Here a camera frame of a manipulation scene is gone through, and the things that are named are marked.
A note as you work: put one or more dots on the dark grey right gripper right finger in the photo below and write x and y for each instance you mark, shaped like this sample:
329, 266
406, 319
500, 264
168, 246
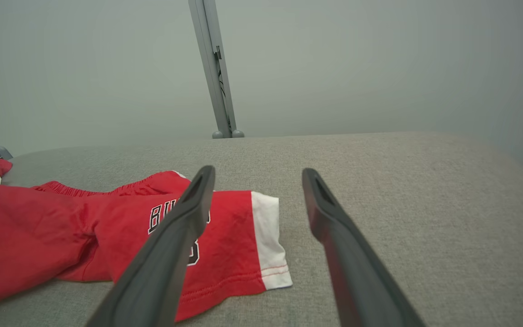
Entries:
357, 272

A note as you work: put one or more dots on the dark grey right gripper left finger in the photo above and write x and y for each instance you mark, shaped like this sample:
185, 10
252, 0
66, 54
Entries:
161, 263

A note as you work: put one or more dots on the red Bulls basketball shorts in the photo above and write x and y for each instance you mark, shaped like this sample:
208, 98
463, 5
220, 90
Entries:
39, 236

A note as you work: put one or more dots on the grey partition post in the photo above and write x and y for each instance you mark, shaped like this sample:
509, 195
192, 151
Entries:
214, 77

